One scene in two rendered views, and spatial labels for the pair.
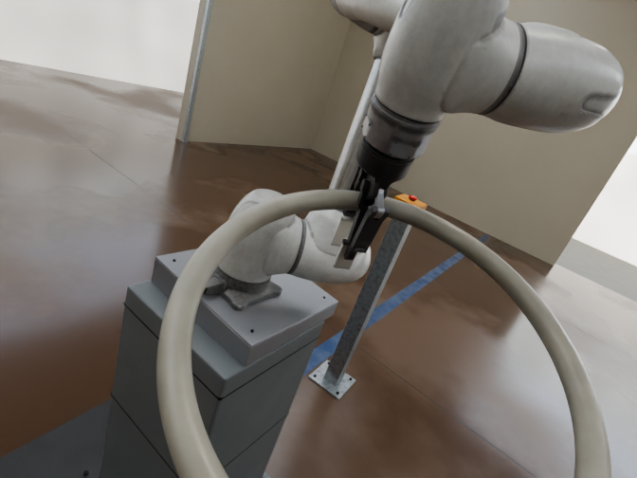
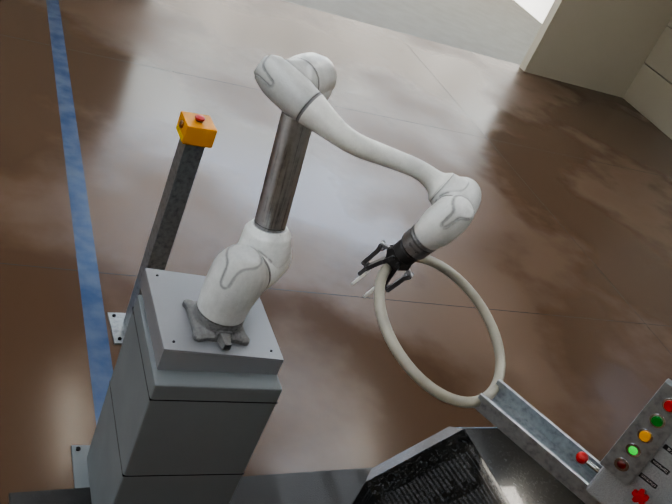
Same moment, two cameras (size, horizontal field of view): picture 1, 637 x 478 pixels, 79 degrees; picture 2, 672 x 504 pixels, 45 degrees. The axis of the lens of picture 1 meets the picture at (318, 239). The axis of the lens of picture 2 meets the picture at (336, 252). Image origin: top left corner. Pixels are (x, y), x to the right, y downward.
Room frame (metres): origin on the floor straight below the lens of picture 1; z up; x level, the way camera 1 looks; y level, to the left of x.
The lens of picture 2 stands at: (-0.27, 1.78, 2.46)
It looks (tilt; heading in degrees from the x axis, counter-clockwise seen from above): 31 degrees down; 299
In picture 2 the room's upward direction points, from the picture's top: 25 degrees clockwise
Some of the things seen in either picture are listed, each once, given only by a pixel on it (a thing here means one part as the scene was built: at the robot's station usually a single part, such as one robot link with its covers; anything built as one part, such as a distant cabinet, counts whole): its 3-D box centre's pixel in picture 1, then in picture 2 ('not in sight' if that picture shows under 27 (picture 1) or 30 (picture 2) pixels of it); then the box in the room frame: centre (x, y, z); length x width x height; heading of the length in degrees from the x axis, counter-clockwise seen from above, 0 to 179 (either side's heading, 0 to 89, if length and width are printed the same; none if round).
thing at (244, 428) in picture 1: (205, 403); (175, 426); (0.91, 0.17, 0.40); 0.50 x 0.50 x 0.80; 61
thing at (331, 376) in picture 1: (368, 299); (163, 233); (1.68, -0.33, 0.54); 0.20 x 0.20 x 1.09; 64
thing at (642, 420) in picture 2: not in sight; (647, 433); (-0.22, -0.03, 1.41); 0.08 x 0.03 x 0.28; 2
